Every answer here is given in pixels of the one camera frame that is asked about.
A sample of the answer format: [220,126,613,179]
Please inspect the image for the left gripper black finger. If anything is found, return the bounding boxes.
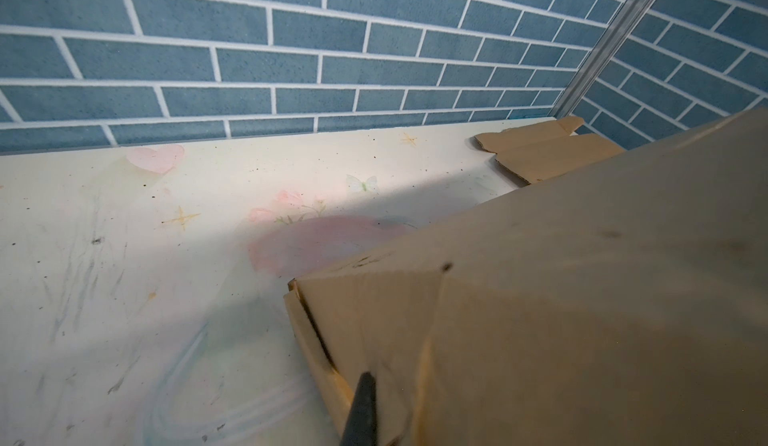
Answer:
[339,372,377,446]

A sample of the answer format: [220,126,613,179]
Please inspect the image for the flat brown cardboard box stack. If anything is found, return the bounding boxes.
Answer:
[474,116,624,184]

